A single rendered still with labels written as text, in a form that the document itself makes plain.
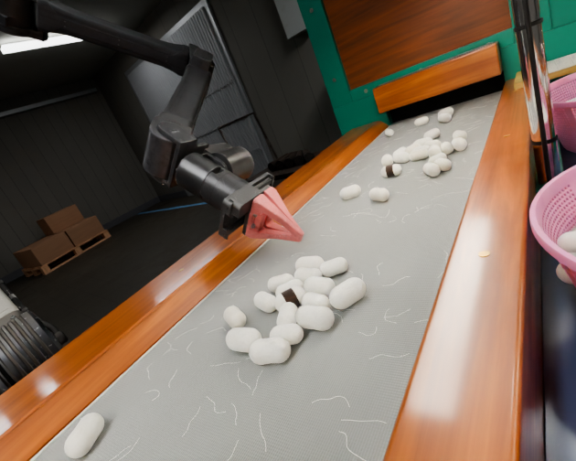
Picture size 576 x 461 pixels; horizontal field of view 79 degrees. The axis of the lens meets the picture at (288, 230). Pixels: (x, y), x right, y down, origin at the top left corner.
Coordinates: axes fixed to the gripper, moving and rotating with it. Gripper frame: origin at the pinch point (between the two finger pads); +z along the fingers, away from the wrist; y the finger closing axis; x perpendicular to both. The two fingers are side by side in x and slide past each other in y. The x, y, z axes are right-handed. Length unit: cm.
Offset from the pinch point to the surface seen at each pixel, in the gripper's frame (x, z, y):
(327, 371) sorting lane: -6.9, 12.3, -18.8
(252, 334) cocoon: -3.4, 5.2, -17.9
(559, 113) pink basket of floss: -18.1, 22.3, 34.8
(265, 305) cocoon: -1.6, 3.9, -13.5
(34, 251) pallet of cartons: 395, -407, 117
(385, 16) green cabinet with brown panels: -17, -21, 72
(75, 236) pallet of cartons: 404, -407, 176
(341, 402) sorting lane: -8.3, 14.0, -21.0
